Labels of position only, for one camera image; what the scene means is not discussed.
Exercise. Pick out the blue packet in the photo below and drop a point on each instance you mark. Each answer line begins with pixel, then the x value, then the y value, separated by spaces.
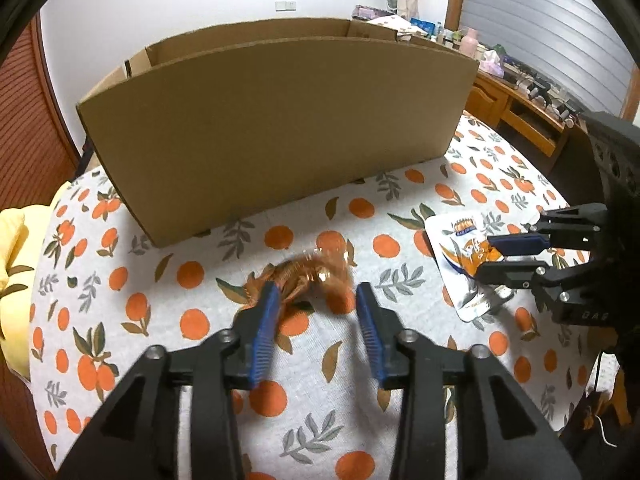
pixel 421 26

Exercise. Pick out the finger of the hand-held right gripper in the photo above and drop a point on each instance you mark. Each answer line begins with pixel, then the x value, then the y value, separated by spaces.
pixel 515 245
pixel 505 274

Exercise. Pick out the red-brown wooden wardrobe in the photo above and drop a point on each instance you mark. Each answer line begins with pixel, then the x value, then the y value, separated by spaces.
pixel 30 135

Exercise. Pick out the pink bottle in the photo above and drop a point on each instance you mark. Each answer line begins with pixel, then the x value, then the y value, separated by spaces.
pixel 469 42

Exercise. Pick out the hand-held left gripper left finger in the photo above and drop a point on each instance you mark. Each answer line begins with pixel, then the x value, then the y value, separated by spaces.
pixel 265 330

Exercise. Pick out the purple pouch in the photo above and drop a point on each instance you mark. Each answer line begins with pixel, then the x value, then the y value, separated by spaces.
pixel 367 13

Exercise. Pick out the grey window blinds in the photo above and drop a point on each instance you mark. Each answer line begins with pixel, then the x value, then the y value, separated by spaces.
pixel 550 20

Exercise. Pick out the white wall switch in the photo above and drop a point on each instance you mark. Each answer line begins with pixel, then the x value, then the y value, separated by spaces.
pixel 286 6

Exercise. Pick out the white rounded snack pouch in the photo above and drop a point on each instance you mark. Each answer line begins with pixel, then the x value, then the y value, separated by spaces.
pixel 460 260

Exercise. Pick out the clear packet of brown cookies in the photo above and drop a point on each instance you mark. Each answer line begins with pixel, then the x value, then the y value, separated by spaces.
pixel 305 272

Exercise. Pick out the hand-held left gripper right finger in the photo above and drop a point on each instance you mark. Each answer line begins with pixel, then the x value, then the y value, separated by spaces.
pixel 372 340

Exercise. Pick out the brown cardboard box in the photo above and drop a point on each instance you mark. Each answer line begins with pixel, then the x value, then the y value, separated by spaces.
pixel 280 140

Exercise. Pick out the cluster of dark gadgets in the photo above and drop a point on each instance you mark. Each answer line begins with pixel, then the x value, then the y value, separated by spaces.
pixel 542 90

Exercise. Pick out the orange fruit print tablecloth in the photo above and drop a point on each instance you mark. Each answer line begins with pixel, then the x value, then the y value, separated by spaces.
pixel 320 360

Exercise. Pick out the yellow plush cushion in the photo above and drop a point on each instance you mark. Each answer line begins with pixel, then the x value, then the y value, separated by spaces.
pixel 15 260

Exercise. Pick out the wooden desk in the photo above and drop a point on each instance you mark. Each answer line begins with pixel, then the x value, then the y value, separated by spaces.
pixel 492 95

